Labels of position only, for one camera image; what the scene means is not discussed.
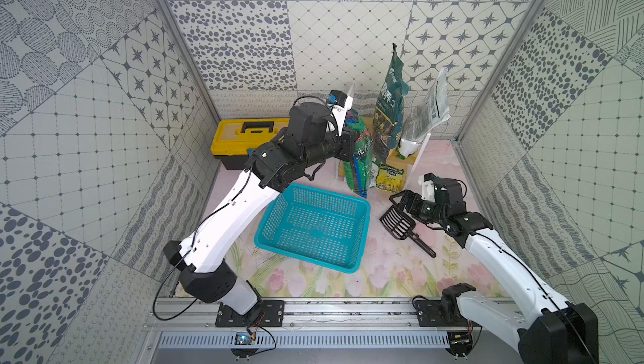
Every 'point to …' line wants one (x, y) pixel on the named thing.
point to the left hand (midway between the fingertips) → (358, 125)
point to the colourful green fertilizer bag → (358, 173)
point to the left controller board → (244, 339)
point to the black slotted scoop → (401, 226)
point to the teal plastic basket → (316, 227)
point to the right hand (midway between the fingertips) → (398, 204)
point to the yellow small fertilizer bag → (390, 178)
